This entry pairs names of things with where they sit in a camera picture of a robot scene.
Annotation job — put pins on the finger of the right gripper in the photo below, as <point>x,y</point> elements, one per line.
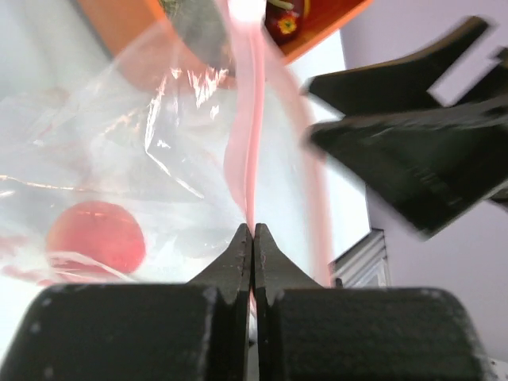
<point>397,85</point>
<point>429,166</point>

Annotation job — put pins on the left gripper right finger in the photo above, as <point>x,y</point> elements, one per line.
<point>310,332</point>

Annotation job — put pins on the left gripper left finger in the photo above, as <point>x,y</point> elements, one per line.
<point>141,331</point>

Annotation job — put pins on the red apple toy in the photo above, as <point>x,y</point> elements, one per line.
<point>101,231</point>

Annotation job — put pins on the clear zip top bag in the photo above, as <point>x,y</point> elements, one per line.
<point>191,153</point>

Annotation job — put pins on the orange plastic food bin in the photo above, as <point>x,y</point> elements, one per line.
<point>119,23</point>

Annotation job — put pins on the green cantaloupe toy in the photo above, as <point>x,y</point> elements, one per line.
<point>200,26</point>

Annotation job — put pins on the right aluminium frame post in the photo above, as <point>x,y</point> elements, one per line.
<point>365,264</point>

